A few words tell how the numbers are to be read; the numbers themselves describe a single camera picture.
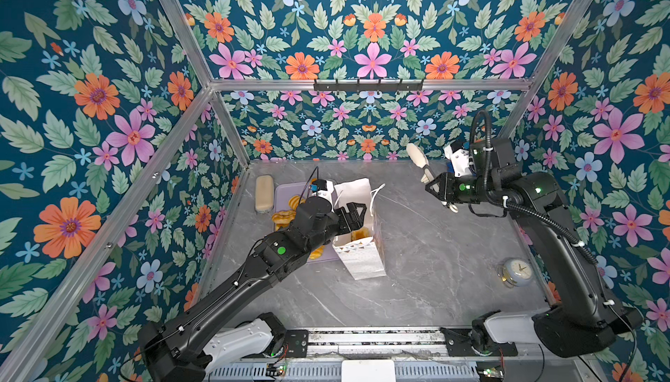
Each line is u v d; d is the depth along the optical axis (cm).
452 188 56
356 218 60
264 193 104
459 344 74
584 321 38
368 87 93
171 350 38
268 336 61
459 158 58
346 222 59
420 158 69
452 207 59
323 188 62
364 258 73
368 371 65
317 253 90
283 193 105
